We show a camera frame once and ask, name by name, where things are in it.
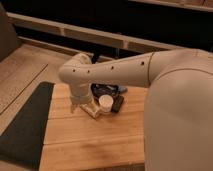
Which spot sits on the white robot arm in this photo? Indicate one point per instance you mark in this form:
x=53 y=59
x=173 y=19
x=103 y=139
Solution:
x=178 y=109

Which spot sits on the black rectangular box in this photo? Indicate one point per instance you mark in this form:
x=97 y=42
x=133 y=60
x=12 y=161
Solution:
x=118 y=101

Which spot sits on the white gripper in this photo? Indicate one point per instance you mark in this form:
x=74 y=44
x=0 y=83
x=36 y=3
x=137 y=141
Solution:
x=78 y=98

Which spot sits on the dark green floor mat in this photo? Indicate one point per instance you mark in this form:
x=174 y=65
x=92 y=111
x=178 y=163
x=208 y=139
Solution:
x=22 y=141

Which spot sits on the black bowl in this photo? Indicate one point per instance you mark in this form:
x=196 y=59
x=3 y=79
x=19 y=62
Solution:
x=100 y=89

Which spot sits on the wooden shelf rail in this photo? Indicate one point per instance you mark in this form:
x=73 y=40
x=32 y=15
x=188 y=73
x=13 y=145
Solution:
x=89 y=35

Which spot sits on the white lotion bottle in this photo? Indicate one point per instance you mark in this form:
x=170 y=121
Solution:
x=91 y=108

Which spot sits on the white paper cup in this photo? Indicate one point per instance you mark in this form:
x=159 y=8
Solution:
x=106 y=102

